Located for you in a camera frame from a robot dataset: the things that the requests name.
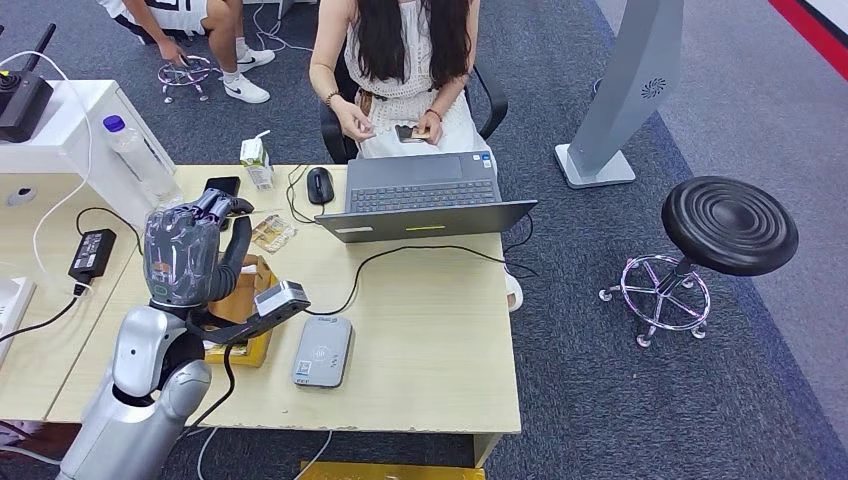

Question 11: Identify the black mouse cable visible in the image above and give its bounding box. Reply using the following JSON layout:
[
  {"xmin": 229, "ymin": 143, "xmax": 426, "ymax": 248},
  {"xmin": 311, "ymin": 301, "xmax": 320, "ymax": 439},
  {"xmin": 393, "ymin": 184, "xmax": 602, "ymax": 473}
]
[{"xmin": 285, "ymin": 163, "xmax": 327, "ymax": 226}]

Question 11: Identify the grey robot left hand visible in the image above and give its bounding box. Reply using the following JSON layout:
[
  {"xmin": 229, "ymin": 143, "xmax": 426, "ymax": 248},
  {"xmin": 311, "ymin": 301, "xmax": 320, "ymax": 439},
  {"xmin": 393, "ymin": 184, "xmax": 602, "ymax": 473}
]
[{"xmin": 142, "ymin": 188, "xmax": 255, "ymax": 310}]

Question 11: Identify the grey card reader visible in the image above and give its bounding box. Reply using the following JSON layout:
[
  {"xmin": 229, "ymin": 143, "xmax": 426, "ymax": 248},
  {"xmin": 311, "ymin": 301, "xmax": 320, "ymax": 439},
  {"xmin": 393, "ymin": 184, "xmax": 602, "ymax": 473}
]
[{"xmin": 292, "ymin": 315, "xmax": 354, "ymax": 390}]

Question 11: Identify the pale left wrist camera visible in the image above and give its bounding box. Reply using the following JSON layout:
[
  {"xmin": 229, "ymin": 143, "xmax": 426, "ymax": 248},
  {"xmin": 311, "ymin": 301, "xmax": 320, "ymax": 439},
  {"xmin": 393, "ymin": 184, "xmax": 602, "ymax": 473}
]
[{"xmin": 253, "ymin": 280, "xmax": 311, "ymax": 319}]

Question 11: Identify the yellow floor tape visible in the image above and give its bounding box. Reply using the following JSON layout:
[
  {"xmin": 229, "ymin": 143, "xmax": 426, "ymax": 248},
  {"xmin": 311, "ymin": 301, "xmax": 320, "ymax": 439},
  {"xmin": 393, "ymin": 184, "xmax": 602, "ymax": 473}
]
[{"xmin": 299, "ymin": 461, "xmax": 488, "ymax": 480}]

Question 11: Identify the white power strip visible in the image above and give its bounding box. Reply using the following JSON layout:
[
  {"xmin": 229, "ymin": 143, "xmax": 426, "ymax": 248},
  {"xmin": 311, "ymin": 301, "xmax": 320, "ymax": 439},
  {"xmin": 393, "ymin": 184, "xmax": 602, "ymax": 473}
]
[{"xmin": 0, "ymin": 276, "xmax": 37, "ymax": 367}]

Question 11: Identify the person's left hand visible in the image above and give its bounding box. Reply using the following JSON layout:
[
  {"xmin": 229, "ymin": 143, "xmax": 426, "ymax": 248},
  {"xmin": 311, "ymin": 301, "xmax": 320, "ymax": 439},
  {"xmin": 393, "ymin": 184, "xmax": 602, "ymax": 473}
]
[{"xmin": 415, "ymin": 111, "xmax": 444, "ymax": 146}]

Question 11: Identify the black mains cable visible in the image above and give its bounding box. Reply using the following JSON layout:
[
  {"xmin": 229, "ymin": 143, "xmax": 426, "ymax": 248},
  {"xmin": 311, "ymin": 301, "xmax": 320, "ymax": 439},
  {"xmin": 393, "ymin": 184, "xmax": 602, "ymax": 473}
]
[{"xmin": 0, "ymin": 281, "xmax": 91, "ymax": 346}]

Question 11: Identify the black power adapter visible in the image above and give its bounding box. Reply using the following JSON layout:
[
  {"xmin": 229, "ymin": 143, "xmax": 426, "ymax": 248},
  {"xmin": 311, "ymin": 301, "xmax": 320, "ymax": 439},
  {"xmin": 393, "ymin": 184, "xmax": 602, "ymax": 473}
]
[{"xmin": 68, "ymin": 228, "xmax": 119, "ymax": 284}]

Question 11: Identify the person's right hand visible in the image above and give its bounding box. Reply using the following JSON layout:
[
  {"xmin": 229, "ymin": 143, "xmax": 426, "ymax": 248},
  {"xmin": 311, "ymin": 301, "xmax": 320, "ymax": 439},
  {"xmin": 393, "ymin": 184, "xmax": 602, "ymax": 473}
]
[{"xmin": 329, "ymin": 94, "xmax": 378, "ymax": 144}]

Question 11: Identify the white desk partition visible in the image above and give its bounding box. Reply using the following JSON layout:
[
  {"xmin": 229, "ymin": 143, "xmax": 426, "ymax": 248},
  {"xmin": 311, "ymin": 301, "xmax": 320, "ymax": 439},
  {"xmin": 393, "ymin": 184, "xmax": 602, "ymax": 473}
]
[{"xmin": 0, "ymin": 79, "xmax": 178, "ymax": 231}]

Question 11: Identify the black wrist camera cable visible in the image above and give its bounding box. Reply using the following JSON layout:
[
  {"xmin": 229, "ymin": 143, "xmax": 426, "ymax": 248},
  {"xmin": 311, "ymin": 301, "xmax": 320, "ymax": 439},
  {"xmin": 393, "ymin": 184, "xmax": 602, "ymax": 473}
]
[{"xmin": 185, "ymin": 343, "xmax": 237, "ymax": 432}]

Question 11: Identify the white charging cable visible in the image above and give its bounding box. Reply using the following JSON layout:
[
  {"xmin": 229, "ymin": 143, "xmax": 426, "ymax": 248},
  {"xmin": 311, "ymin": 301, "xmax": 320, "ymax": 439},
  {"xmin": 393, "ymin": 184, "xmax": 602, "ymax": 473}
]
[{"xmin": 0, "ymin": 49, "xmax": 95, "ymax": 296}]

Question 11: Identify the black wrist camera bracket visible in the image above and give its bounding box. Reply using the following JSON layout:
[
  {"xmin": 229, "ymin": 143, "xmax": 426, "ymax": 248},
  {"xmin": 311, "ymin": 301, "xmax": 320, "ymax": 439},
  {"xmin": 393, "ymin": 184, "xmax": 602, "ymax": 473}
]
[{"xmin": 186, "ymin": 301, "xmax": 311, "ymax": 346}]

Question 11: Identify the hotel key card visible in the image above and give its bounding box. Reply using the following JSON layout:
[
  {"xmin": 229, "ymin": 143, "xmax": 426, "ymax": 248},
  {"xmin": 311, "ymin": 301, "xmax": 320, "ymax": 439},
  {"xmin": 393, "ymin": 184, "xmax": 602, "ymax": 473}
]
[{"xmin": 250, "ymin": 213, "xmax": 299, "ymax": 256}]

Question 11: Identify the black router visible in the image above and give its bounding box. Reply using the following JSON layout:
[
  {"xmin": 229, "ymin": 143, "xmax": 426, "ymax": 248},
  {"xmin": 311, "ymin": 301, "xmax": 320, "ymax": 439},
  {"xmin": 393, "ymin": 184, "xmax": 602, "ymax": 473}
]
[{"xmin": 0, "ymin": 23, "xmax": 58, "ymax": 144}]

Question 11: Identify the black computer mouse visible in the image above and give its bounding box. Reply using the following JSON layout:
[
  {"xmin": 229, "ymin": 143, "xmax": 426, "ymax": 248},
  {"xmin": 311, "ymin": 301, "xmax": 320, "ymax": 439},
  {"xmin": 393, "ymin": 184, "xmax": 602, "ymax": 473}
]
[{"xmin": 306, "ymin": 166, "xmax": 336, "ymax": 206}]

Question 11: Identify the clear water bottle blue cap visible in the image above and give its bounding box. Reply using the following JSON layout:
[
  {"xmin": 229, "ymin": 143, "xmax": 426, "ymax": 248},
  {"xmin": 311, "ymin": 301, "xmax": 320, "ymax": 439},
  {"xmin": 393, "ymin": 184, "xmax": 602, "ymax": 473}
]
[{"xmin": 101, "ymin": 114, "xmax": 185, "ymax": 211}]

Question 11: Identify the black laptop power cable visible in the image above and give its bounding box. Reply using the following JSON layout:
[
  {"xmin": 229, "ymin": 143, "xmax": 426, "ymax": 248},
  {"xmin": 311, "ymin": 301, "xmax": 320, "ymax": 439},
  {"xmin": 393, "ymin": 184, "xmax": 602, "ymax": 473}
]
[{"xmin": 304, "ymin": 213, "xmax": 541, "ymax": 317}]

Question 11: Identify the chrome stool base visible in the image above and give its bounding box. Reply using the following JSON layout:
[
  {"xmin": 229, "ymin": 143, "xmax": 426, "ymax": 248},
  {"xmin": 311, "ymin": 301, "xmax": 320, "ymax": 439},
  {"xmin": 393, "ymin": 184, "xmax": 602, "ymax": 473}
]
[{"xmin": 156, "ymin": 54, "xmax": 213, "ymax": 105}]

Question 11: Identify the wooden card organiser box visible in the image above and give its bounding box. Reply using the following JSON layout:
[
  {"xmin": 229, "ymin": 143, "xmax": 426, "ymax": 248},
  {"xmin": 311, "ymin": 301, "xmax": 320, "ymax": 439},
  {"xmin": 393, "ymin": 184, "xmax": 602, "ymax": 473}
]
[{"xmin": 201, "ymin": 253, "xmax": 281, "ymax": 370}]

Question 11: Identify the grey laptop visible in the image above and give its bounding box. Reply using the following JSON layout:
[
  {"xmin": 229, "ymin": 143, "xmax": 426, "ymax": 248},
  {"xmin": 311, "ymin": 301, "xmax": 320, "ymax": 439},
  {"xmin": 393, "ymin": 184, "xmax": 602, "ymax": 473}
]
[{"xmin": 314, "ymin": 150, "xmax": 539, "ymax": 244}]

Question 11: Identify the black adapter cable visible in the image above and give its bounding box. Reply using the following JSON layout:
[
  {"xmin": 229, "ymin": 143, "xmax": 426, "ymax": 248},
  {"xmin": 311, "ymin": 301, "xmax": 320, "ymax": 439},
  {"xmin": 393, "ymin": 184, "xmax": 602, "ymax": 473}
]
[{"xmin": 74, "ymin": 206, "xmax": 146, "ymax": 258}]

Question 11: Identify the black smartphone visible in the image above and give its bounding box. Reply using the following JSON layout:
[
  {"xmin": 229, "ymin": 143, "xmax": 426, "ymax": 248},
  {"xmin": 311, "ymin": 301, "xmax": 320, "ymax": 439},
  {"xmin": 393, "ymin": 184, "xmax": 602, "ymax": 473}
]
[{"xmin": 203, "ymin": 176, "xmax": 242, "ymax": 232}]

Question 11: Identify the person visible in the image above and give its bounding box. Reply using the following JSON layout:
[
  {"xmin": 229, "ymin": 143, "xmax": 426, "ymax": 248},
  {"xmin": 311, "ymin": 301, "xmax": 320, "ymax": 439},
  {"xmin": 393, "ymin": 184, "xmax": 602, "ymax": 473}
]
[
  {"xmin": 308, "ymin": 0, "xmax": 525, "ymax": 314},
  {"xmin": 97, "ymin": 0, "xmax": 276, "ymax": 105}
]

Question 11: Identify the black round stool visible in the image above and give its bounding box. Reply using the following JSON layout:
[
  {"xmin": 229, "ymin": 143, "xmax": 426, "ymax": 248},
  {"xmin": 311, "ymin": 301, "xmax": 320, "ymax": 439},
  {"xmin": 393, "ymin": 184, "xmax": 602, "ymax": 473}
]
[{"xmin": 598, "ymin": 176, "xmax": 800, "ymax": 350}]

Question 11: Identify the black office chair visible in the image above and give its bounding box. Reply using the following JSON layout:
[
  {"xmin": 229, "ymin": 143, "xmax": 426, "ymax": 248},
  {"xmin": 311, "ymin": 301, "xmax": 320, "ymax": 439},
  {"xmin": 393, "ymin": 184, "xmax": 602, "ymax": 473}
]
[{"xmin": 319, "ymin": 49, "xmax": 510, "ymax": 166}]

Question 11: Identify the white floor cable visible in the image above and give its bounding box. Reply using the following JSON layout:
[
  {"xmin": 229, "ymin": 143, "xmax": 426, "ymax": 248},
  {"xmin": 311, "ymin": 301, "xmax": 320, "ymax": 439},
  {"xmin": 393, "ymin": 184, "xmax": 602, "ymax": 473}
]
[{"xmin": 250, "ymin": 0, "xmax": 316, "ymax": 54}]

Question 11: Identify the small drink carton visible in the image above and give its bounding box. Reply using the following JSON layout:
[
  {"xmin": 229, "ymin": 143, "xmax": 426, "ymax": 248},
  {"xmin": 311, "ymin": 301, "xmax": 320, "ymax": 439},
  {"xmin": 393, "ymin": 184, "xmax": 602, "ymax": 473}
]
[{"xmin": 239, "ymin": 129, "xmax": 276, "ymax": 193}]

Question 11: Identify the grey standing kiosk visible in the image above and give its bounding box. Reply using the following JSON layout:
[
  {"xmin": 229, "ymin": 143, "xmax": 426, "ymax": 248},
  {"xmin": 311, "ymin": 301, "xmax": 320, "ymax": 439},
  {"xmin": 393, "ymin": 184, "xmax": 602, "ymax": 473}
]
[{"xmin": 555, "ymin": 0, "xmax": 686, "ymax": 191}]

